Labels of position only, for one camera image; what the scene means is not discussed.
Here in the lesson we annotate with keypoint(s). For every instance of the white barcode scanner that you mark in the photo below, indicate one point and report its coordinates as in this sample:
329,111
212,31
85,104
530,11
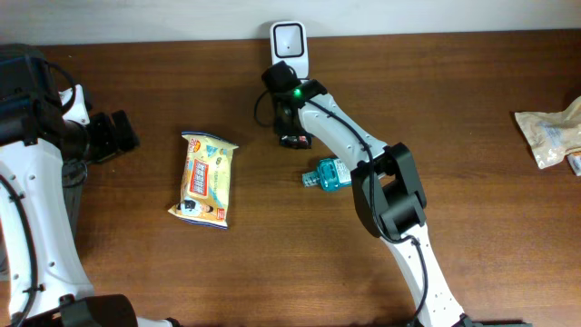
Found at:
289,44

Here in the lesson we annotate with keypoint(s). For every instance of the dark grey mesh basket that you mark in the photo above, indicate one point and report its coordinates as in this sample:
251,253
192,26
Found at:
25,69

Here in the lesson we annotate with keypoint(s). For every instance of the beige kraft paper pouch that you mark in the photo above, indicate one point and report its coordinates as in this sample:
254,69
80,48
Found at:
551,136

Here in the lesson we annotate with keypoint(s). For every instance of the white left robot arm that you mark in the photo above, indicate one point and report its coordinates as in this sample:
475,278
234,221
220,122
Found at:
49,137

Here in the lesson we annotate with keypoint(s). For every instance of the orange small snack packet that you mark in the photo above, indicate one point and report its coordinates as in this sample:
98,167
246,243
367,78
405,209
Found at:
574,160

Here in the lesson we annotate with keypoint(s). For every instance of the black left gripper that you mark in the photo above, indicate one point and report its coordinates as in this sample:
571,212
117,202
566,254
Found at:
109,143

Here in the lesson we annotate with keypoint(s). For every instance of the yellow wet wipes pack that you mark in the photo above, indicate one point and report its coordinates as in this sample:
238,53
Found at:
206,180

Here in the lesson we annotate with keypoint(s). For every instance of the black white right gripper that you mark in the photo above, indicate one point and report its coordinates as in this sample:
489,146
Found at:
283,127

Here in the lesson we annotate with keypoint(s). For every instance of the black packet with red item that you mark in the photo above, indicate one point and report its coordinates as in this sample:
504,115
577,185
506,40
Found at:
296,141

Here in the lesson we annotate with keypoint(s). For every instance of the teal mouthwash bottle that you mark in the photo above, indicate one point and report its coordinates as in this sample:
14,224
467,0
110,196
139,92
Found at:
331,174

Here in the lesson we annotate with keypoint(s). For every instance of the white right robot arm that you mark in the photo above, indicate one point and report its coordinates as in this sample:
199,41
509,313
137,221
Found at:
389,197

